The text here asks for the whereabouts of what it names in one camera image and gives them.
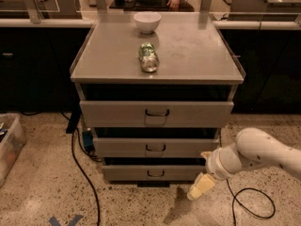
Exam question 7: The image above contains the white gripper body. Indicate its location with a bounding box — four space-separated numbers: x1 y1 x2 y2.
206 143 242 181

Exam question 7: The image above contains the grey drawer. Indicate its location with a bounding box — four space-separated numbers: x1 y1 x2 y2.
103 165 205 182
80 101 233 128
93 138 219 158

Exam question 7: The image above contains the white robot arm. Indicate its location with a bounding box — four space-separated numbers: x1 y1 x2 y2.
187 128 301 201

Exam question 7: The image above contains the grey metal drawer cabinet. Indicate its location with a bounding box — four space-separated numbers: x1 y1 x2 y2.
70 11 246 188

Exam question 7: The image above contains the person's hand in background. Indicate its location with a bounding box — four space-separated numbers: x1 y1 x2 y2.
166 0 181 11

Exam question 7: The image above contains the green soda can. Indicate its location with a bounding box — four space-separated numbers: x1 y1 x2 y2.
138 42 160 73

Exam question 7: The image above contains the blue power adapter box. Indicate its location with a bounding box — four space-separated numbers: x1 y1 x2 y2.
82 130 93 150

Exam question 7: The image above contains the white ceramic bowl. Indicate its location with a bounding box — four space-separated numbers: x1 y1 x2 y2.
134 11 161 34

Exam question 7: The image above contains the blue tape floor mark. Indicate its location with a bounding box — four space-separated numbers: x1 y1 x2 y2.
48 214 85 226

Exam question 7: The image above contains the clear plastic storage bin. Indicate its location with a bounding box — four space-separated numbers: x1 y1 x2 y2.
0 113 26 186

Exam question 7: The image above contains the black cable right floor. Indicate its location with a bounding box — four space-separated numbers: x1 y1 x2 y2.
225 179 277 226

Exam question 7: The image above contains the black cable floor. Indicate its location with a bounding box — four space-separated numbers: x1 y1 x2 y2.
59 111 102 226
225 179 277 226

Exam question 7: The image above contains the black cable left floor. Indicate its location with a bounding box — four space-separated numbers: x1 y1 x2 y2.
59 111 102 226

